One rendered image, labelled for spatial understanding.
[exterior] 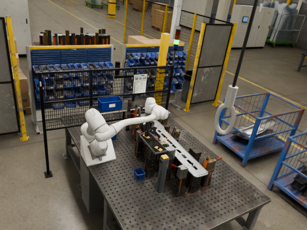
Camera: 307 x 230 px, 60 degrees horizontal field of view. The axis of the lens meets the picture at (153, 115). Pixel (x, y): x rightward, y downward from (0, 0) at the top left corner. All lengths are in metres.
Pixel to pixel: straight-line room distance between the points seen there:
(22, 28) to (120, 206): 7.43
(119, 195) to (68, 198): 1.13
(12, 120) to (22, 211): 1.68
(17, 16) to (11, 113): 4.90
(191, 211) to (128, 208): 0.62
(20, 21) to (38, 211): 6.64
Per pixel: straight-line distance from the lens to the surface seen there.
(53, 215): 3.67
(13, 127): 4.95
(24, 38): 9.40
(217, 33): 6.11
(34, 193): 3.98
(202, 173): 2.79
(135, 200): 2.81
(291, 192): 4.48
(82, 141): 3.22
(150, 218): 2.67
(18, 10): 9.24
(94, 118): 2.43
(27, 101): 5.76
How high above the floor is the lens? 2.69
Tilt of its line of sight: 27 degrees down
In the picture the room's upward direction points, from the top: 7 degrees clockwise
